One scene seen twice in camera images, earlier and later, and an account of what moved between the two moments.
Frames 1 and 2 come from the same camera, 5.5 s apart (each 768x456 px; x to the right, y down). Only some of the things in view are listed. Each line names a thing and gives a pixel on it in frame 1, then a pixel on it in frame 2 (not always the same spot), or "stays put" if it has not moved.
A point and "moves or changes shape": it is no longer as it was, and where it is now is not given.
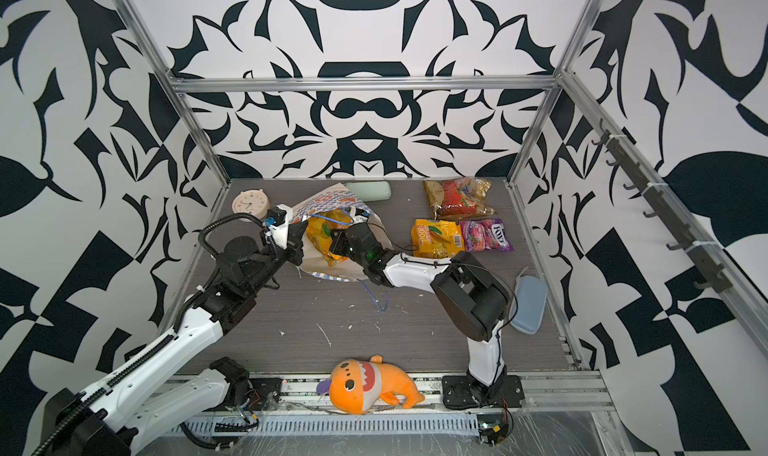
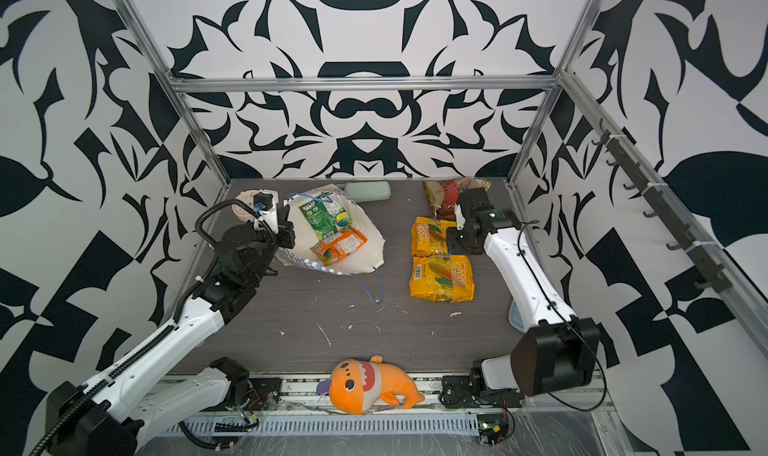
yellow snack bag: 436,238 stays put
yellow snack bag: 319,229 moves or changes shape
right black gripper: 340,243 -> 453,244
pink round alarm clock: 251,201 stays put
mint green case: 369,191 stays put
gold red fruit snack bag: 460,197 stays put
